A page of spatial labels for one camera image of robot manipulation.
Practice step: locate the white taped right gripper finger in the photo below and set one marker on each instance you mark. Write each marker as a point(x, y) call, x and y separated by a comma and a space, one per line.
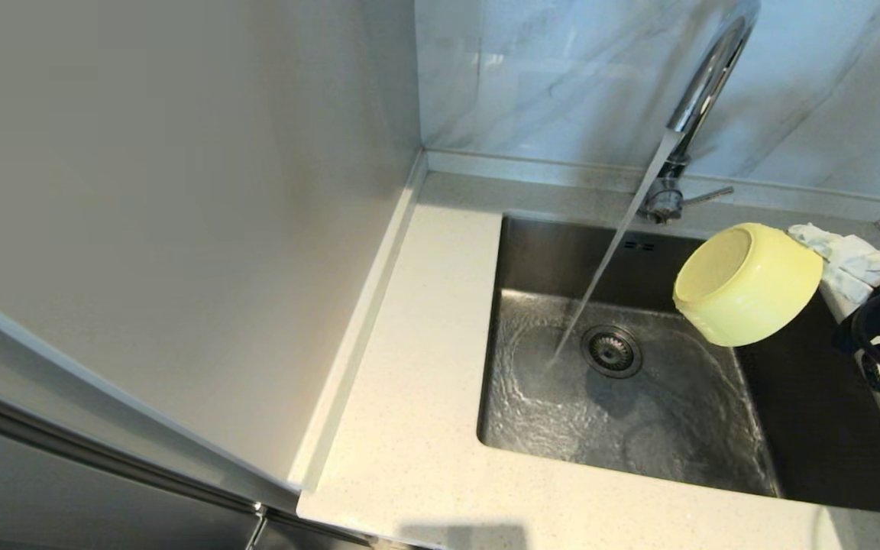
point(852, 248)
point(851, 284)

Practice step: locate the yellow plastic bowl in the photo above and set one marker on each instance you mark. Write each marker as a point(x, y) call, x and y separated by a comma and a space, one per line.
point(753, 286)

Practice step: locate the chrome gooseneck faucet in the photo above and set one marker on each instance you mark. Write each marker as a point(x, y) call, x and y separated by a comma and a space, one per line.
point(703, 88)

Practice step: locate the stainless steel sink basin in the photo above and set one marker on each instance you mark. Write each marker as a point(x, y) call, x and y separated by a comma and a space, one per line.
point(638, 435)

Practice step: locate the round metal drain strainer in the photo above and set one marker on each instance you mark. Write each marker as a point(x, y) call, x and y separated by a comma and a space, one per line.
point(611, 351)

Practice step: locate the white tall cabinet panel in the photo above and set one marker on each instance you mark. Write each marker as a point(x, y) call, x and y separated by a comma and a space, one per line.
point(180, 229)

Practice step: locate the grey appliance door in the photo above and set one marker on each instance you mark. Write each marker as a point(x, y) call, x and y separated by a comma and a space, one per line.
point(66, 504)

